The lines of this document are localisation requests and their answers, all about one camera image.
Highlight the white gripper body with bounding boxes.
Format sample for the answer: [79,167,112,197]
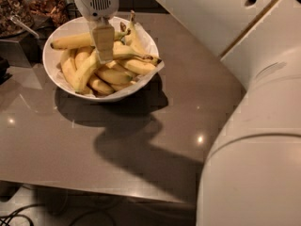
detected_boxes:
[74,0,119,22]

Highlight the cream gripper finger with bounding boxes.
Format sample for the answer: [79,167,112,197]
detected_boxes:
[88,20,115,64]

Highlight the curved front yellow banana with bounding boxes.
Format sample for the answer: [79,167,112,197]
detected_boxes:
[72,45,155,93]

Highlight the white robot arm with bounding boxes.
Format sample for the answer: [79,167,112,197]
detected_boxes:
[74,0,301,226]

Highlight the top long yellow banana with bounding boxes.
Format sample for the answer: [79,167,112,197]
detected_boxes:
[50,28,131,51]

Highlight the upright yellow banana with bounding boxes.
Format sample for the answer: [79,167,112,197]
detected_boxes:
[125,10,161,67]

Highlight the white ceramic bowl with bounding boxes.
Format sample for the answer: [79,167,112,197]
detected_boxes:
[42,17,165,103]

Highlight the middle lower yellow banana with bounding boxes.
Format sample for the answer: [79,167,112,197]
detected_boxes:
[96,67,132,85]

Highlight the right lower yellow banana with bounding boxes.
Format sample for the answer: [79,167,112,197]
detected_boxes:
[118,59,156,75]

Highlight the left yellow banana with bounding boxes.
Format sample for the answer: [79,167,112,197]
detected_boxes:
[60,49,92,94]

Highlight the bottom yellow banana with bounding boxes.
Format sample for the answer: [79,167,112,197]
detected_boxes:
[88,74,115,95]

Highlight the black mesh cup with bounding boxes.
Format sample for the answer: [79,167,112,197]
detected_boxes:
[66,3,80,20]

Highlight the dark cabinet fronts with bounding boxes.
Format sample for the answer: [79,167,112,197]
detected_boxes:
[119,0,166,13]

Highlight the tray of brown snacks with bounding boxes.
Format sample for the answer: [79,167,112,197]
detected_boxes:
[27,0,69,27]

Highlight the metal scoop spoon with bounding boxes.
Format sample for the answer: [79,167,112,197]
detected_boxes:
[10,15,40,39]

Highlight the black floor cables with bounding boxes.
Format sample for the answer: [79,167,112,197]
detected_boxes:
[0,202,45,226]

